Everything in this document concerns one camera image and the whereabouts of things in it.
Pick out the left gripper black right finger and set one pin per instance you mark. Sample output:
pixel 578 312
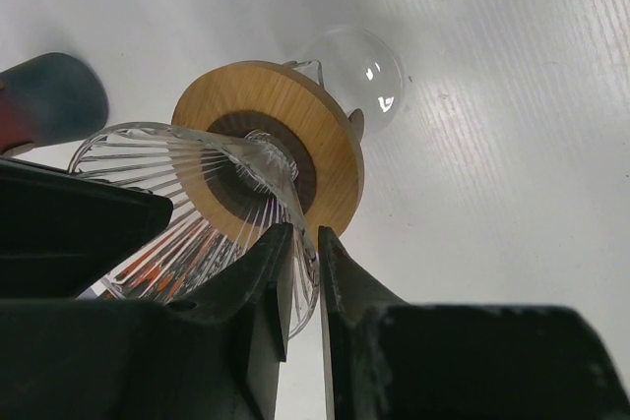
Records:
pixel 385 358

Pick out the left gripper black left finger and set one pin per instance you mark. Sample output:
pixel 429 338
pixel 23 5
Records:
pixel 212 354

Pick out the clear ribbed glass dripper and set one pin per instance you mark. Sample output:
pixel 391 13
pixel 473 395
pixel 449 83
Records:
pixel 241 186

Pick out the orange coffee filter box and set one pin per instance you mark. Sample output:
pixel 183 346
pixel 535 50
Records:
pixel 186 255

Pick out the clear glass carafe wooden collar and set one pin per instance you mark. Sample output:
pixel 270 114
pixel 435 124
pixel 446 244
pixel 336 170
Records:
pixel 360 72

